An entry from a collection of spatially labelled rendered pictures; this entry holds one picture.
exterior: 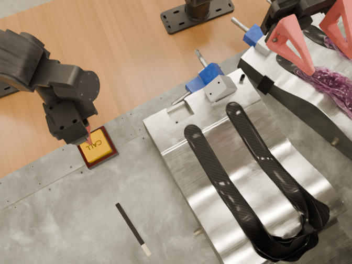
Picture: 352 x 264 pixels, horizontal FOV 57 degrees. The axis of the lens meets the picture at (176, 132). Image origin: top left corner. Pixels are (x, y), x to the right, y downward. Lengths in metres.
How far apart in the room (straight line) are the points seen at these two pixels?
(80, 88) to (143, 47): 0.37
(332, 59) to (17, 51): 0.67
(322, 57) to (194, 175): 0.43
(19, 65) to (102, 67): 0.35
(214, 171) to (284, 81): 0.28
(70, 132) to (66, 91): 0.07
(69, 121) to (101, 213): 0.28
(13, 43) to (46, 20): 0.43
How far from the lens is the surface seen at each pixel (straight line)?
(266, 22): 0.49
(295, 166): 0.73
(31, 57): 0.60
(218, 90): 0.72
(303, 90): 0.81
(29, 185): 0.86
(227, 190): 0.70
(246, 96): 0.76
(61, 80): 0.58
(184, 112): 0.76
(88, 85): 0.59
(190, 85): 0.81
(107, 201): 0.80
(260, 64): 0.84
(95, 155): 0.78
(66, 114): 0.62
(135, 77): 0.87
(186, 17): 0.94
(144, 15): 0.96
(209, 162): 0.72
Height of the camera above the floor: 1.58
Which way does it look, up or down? 74 degrees down
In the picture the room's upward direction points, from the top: 2 degrees counter-clockwise
